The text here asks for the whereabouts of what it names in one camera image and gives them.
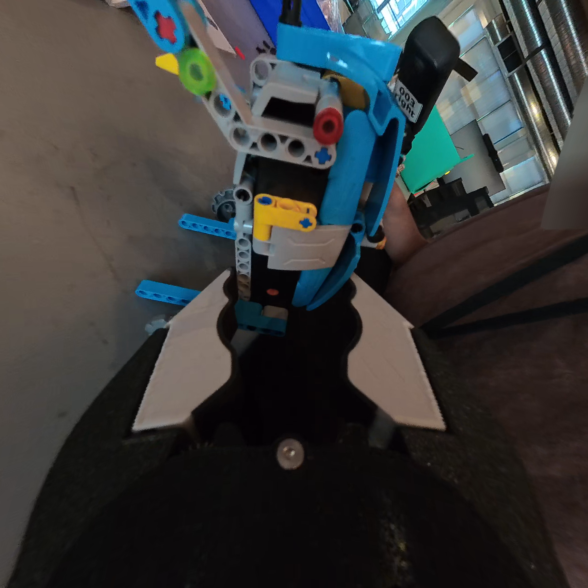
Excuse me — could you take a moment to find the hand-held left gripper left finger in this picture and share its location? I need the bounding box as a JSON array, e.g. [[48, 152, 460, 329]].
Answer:
[[132, 269, 240, 432]]

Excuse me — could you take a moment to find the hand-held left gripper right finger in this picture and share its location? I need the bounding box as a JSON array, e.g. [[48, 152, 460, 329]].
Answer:
[[347, 275, 446, 448]]

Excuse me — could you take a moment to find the blue toy brick vehicle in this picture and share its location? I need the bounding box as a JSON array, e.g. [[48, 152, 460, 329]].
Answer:
[[129, 0, 405, 343]]

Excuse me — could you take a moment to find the grey desk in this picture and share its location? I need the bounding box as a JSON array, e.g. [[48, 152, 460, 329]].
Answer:
[[0, 0, 285, 552]]

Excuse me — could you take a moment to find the person's right hand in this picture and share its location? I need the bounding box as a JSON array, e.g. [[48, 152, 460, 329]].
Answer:
[[381, 193, 430, 265]]

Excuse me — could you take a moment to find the green board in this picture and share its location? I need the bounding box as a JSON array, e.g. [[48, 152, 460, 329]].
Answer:
[[403, 105, 475, 194]]

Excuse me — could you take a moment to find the blue plastic bin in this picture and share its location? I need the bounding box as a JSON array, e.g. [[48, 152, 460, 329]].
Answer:
[[250, 0, 343, 47]]

